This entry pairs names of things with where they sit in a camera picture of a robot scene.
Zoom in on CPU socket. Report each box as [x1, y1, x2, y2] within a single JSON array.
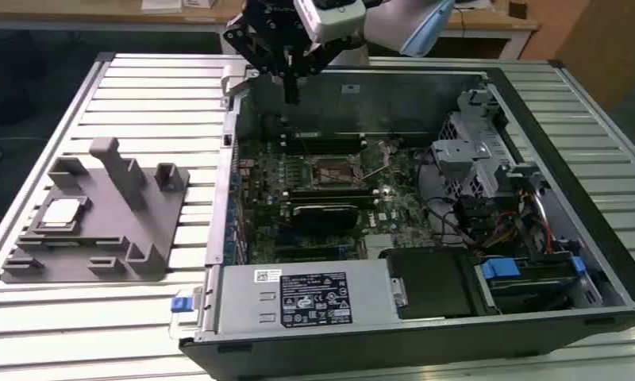
[[307, 155, 365, 188]]

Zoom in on wooden desk white legs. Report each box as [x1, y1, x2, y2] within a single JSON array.
[[98, 0, 540, 60]]

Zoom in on hard disk in blue carrier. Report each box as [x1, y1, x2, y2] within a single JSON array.
[[479, 257, 588, 314]]

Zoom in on yellow wire bundle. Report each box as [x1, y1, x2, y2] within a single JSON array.
[[475, 228, 515, 255]]

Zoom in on white paper sheet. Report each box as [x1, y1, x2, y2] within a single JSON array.
[[140, 0, 184, 12]]

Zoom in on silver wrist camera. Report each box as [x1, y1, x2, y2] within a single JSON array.
[[295, 0, 367, 44]]

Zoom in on red wire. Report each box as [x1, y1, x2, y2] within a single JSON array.
[[495, 212, 556, 256]]

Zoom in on green motherboard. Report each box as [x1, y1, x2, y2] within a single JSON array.
[[231, 137, 437, 266]]

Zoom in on wooden cabinet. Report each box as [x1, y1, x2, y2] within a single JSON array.
[[520, 0, 635, 114]]

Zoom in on silver case latch blue tab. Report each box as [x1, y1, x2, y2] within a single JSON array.
[[166, 286, 208, 341]]

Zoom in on black graphics card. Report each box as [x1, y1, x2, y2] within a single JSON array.
[[289, 202, 359, 232]]

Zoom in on silver metal drive cage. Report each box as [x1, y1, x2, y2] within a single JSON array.
[[431, 89, 534, 202]]

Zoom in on metal disk bay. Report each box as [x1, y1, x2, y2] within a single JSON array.
[[474, 252, 611, 318]]

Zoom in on silver power supply unit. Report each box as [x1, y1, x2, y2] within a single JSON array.
[[211, 264, 404, 337]]

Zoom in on grey plastic parts rack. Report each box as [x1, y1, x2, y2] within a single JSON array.
[[0, 137, 192, 283]]

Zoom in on grey case hinge bracket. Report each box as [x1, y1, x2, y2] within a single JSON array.
[[219, 64, 260, 110]]

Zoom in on silver square CPU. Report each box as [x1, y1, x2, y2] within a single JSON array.
[[40, 199, 84, 228]]

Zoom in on black expansion slot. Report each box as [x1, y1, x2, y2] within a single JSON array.
[[273, 248, 349, 261]]

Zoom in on silver finned heat sink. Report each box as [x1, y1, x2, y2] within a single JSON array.
[[363, 233, 396, 259]]

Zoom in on black open PC case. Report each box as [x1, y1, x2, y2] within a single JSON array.
[[177, 59, 635, 381]]

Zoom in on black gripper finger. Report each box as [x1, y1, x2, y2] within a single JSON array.
[[221, 13, 293, 105], [291, 37, 351, 105]]

